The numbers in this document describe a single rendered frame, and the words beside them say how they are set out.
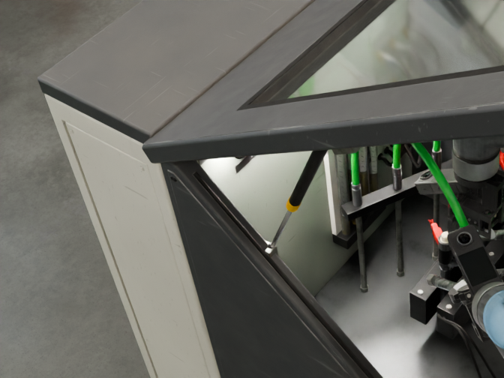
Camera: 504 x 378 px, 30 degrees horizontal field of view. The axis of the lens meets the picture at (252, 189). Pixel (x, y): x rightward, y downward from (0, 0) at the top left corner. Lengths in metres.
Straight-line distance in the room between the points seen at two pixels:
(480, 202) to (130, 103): 0.61
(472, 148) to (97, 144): 0.63
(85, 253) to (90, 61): 1.83
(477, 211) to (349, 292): 0.54
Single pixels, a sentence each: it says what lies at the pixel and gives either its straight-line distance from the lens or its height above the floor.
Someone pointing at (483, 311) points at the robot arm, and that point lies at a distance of 1.28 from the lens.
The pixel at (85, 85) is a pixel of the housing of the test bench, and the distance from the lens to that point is 1.61.
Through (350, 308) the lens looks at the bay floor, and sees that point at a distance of 2.04.
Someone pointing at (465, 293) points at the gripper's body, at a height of 1.32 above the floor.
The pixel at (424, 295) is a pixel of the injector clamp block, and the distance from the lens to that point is 1.86.
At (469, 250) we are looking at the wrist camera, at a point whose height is 1.37.
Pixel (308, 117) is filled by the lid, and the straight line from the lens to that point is 1.17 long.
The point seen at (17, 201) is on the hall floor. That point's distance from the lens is 3.72.
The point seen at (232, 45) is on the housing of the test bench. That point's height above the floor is 1.50.
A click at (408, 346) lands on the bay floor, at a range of 1.98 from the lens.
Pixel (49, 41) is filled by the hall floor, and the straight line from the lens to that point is 4.50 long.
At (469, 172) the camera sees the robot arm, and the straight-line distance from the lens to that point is 1.55.
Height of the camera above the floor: 2.45
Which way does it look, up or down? 45 degrees down
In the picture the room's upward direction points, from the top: 11 degrees counter-clockwise
